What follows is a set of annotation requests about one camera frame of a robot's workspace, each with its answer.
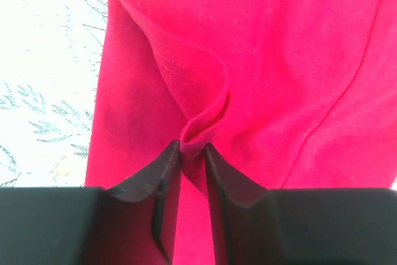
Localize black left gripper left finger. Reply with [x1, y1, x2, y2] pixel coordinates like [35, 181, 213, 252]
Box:
[1, 141, 181, 264]

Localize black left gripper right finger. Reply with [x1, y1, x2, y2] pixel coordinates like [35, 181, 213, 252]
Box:
[205, 144, 396, 264]

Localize magenta red t-shirt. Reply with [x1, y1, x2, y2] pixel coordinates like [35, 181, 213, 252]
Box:
[86, 0, 396, 264]

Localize floral patterned table mat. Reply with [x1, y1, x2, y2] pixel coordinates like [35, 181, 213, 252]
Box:
[1, 0, 107, 187]

